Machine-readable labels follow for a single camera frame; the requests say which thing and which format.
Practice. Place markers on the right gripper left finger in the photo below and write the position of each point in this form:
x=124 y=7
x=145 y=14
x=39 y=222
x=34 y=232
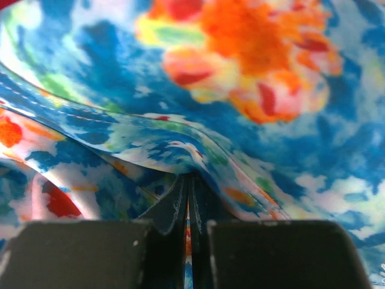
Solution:
x=148 y=252

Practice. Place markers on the blue floral garment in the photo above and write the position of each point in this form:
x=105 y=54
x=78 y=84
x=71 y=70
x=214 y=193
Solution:
x=279 y=105

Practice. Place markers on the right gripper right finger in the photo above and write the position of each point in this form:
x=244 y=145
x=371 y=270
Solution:
x=230 y=253

